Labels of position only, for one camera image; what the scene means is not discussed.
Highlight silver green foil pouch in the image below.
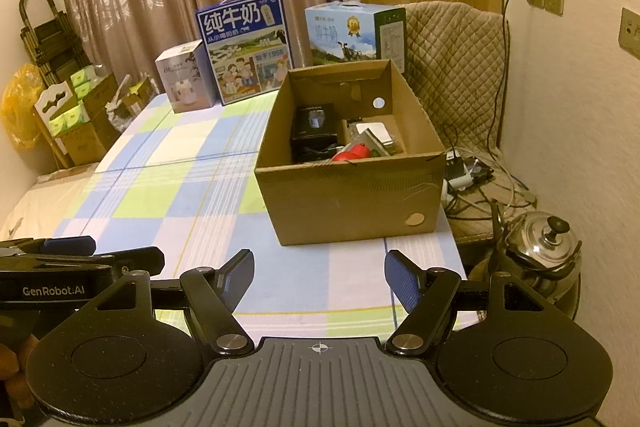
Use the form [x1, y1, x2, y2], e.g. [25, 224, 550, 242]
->
[347, 121, 404, 157]

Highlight black shaver box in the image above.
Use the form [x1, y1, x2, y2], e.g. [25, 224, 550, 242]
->
[290, 104, 338, 164]

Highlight light blue milk box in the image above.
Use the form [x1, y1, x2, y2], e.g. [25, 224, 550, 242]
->
[305, 1, 407, 74]

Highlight white humidifier box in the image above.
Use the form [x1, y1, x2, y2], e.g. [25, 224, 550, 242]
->
[155, 39, 217, 114]

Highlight person's left hand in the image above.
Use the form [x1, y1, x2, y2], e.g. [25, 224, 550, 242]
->
[0, 335, 38, 410]

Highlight small open cardboard box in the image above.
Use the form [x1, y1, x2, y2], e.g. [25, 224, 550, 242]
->
[122, 77, 156, 116]

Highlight white power strip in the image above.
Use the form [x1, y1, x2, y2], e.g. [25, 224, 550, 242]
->
[444, 148, 494, 193]

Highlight steel kettle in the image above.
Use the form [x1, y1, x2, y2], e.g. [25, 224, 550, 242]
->
[487, 202, 582, 305]

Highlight cardboard box with tissues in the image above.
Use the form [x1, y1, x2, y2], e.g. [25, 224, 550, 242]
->
[47, 74, 120, 166]

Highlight yellow plastic bag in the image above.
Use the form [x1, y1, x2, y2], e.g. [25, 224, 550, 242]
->
[1, 64, 44, 150]

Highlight black charger cable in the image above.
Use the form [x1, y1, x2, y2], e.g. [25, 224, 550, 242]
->
[484, 0, 536, 153]

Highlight brown cardboard box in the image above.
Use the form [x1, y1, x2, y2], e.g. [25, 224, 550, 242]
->
[255, 60, 445, 246]

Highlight quilted beige chair cover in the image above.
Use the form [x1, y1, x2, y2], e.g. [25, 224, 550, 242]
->
[405, 1, 509, 155]

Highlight wall switch plate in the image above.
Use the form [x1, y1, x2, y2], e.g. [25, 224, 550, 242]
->
[618, 8, 640, 58]

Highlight checkered table cloth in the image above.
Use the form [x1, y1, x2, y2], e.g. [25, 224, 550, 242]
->
[56, 94, 462, 339]

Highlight folding black step ladder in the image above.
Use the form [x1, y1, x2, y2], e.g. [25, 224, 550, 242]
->
[18, 0, 90, 88]

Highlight dark blue milk carton box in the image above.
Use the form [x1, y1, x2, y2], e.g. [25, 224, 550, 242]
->
[196, 0, 292, 105]

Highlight red toy figure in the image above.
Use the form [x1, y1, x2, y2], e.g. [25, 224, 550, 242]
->
[332, 143, 371, 162]

